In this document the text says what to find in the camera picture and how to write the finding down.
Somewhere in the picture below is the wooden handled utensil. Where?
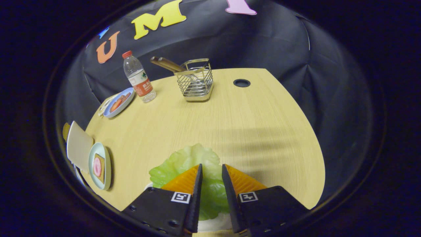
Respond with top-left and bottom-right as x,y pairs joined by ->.
158,57 -> 187,72
150,56 -> 185,73

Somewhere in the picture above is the green lettuce leaf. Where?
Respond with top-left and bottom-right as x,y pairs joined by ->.
149,143 -> 231,221

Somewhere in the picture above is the white toaster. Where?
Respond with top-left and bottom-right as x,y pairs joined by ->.
67,121 -> 94,173

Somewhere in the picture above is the blue plate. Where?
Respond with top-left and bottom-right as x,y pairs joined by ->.
103,87 -> 135,119

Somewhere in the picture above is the clear bottle with red cap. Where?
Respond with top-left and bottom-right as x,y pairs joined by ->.
122,50 -> 157,103

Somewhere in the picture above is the bread slice under ham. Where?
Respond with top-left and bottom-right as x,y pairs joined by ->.
93,153 -> 106,184

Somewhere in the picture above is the metal wire utensil holder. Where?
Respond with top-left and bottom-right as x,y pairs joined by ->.
174,58 -> 214,102

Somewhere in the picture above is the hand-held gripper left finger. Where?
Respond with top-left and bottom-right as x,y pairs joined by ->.
122,164 -> 203,237

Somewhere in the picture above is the white divided grain tray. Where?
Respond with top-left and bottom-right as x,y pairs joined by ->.
98,94 -> 120,116

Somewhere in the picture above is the black backdrop cloth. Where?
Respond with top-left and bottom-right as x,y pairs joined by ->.
58,0 -> 375,204

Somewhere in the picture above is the small white dish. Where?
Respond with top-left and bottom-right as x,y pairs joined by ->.
145,183 -> 233,232

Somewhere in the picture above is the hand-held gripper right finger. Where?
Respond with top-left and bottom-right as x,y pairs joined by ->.
221,164 -> 310,237

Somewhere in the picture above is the pale green plate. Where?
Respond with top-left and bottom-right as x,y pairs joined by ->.
88,142 -> 112,191

